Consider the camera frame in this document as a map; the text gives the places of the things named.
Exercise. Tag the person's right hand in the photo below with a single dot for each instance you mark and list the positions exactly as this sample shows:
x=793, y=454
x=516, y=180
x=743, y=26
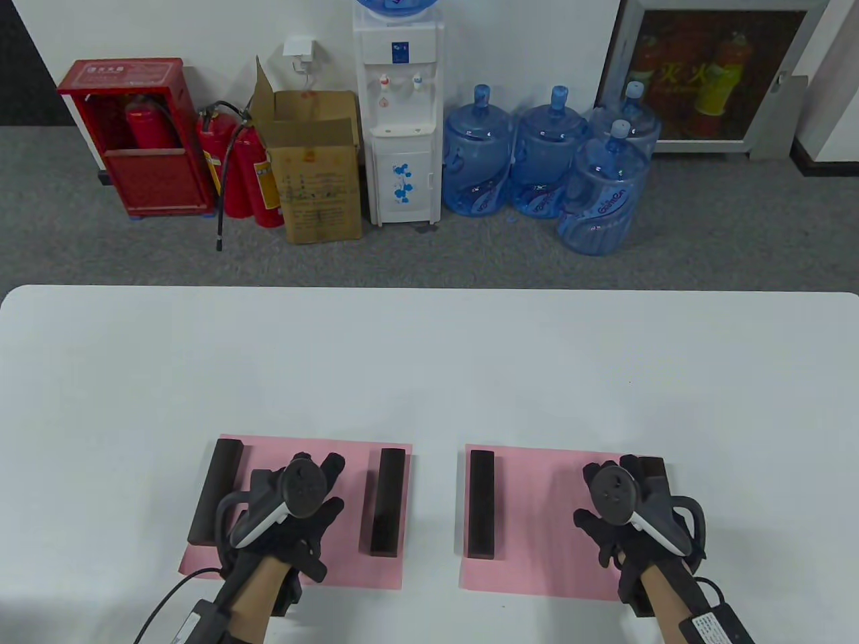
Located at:
x=607, y=530

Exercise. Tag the person's left hand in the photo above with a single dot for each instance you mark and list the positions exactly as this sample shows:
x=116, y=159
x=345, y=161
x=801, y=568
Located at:
x=268, y=483

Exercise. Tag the person's left thumb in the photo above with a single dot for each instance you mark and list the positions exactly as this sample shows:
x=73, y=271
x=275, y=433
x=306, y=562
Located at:
x=331, y=515

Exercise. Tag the person's right thumb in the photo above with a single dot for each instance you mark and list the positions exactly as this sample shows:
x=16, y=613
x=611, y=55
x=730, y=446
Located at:
x=592, y=525

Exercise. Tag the person's left forearm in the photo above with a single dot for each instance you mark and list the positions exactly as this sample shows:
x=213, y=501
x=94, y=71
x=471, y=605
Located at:
x=258, y=597

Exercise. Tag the person's right forearm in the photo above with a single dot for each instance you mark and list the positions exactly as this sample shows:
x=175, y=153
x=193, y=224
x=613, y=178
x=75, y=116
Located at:
x=671, y=604

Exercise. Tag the pink paper sheet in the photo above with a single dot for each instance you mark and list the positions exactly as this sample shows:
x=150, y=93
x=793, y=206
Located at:
x=349, y=500
x=530, y=510

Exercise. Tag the black white glove-mounted controller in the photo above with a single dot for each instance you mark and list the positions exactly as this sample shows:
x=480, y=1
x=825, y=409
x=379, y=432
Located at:
x=614, y=493
x=302, y=486

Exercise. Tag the dark wooden block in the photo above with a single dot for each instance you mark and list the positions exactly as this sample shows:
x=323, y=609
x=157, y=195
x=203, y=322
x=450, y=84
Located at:
x=481, y=503
x=388, y=503
x=213, y=493
x=654, y=469

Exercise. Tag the blue water jug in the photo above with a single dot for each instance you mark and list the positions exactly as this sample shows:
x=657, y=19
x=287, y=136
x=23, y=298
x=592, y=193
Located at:
x=641, y=124
x=604, y=194
x=478, y=161
x=547, y=168

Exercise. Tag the open cardboard box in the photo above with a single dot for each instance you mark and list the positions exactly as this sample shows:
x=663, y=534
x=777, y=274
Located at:
x=315, y=181

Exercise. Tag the red fire extinguisher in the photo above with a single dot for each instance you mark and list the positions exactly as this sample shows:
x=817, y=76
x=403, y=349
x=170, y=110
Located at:
x=149, y=127
x=258, y=181
x=215, y=161

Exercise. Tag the red fire extinguisher cabinet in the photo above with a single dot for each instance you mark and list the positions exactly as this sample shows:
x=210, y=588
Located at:
x=154, y=181

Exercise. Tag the white water dispenser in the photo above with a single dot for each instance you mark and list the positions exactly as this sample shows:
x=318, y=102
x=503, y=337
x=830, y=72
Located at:
x=399, y=134

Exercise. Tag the blue dispenser water bottle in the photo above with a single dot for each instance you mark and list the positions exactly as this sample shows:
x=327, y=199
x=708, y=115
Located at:
x=396, y=5

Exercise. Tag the black wrist-mounted camera box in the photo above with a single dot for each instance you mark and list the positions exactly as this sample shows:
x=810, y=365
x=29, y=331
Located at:
x=194, y=624
x=718, y=627

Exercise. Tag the white wall socket with plug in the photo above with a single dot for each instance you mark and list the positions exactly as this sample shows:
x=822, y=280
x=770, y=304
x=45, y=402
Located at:
x=299, y=48

